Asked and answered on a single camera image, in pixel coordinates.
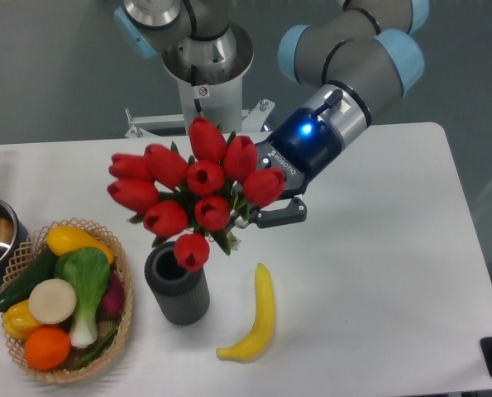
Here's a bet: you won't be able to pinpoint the green bok choy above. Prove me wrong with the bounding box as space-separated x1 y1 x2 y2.
55 246 110 349

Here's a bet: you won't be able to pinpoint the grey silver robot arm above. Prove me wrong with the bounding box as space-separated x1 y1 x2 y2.
114 1 429 227

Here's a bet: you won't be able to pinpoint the dark grey ribbed vase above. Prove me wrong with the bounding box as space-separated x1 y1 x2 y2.
144 242 210 326

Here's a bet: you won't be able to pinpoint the white round radish slice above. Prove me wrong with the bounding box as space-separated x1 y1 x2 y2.
28 279 77 325

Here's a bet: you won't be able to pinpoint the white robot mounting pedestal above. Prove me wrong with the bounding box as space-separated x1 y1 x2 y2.
125 72 275 138

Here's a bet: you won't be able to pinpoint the green bean pod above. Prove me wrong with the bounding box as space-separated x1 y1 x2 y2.
69 328 117 371

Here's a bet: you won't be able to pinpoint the yellow banana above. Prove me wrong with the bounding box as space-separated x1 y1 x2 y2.
216 263 276 362

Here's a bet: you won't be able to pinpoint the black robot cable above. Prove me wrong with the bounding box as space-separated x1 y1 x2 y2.
190 65 210 136

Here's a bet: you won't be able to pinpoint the dark green cucumber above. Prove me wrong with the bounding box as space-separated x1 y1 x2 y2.
0 247 58 313

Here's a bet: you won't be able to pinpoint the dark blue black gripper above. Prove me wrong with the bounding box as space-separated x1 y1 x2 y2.
250 84 371 228

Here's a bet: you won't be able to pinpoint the purple red sweet potato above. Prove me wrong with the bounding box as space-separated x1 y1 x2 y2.
100 272 125 316

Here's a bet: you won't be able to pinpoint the yellow squash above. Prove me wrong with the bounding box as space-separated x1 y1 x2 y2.
46 226 115 265

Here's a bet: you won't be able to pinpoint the red tulip bouquet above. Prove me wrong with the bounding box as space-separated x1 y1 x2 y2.
107 117 285 272

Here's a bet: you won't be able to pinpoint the yellow bell pepper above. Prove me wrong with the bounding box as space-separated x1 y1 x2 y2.
2 299 43 340

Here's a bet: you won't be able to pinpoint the woven wicker basket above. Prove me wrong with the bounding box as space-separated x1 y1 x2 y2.
2 218 133 384

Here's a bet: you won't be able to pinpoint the orange fruit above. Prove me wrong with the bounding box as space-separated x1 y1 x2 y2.
25 326 71 371

